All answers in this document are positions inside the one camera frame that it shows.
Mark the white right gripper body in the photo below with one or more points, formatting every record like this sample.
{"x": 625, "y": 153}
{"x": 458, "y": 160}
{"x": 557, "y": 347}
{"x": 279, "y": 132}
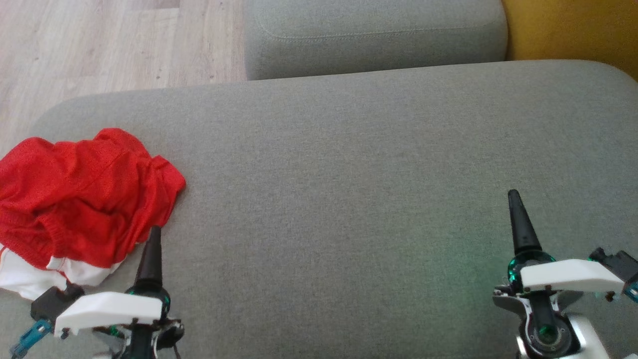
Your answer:
{"x": 568, "y": 276}

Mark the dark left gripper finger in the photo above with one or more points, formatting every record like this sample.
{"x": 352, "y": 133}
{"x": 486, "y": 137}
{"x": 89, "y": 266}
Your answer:
{"x": 150, "y": 264}

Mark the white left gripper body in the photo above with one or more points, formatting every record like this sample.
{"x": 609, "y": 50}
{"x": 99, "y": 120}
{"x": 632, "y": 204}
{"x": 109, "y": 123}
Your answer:
{"x": 109, "y": 309}

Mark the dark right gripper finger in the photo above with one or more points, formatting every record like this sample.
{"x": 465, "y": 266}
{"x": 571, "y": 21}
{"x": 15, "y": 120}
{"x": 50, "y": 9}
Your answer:
{"x": 523, "y": 229}

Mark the red shorts with white stripes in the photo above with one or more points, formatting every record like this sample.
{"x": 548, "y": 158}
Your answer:
{"x": 35, "y": 239}

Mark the red numbered jersey white sleeves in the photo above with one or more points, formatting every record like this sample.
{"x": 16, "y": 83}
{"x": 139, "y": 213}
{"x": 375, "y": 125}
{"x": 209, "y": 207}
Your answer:
{"x": 99, "y": 169}

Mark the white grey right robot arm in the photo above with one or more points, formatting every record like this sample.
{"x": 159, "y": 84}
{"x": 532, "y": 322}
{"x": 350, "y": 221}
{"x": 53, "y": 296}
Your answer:
{"x": 543, "y": 334}

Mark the grey fabric sofa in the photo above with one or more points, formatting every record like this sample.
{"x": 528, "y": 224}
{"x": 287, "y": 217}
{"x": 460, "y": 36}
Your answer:
{"x": 349, "y": 199}

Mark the yellow sofa backrest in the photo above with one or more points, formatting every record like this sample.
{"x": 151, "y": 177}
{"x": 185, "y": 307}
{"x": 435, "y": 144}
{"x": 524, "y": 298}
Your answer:
{"x": 573, "y": 30}

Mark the grey sofa seat cushion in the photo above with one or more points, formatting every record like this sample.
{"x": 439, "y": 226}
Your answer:
{"x": 374, "y": 30}

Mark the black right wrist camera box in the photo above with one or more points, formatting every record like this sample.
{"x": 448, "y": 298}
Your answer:
{"x": 615, "y": 264}

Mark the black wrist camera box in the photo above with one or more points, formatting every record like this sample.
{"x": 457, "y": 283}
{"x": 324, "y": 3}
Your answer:
{"x": 55, "y": 301}
{"x": 615, "y": 264}

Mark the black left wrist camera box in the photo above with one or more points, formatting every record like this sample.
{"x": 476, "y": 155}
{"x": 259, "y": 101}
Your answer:
{"x": 55, "y": 301}

